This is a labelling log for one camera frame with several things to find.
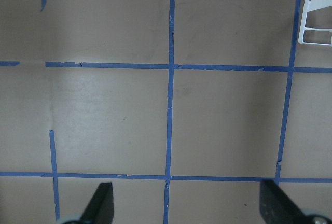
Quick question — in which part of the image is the white wire cup rack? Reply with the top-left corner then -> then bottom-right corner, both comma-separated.
298,0 -> 331,47

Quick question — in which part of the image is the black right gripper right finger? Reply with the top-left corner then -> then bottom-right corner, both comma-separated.
259,179 -> 308,224

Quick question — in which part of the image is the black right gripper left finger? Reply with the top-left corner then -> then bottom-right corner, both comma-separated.
79,183 -> 114,224

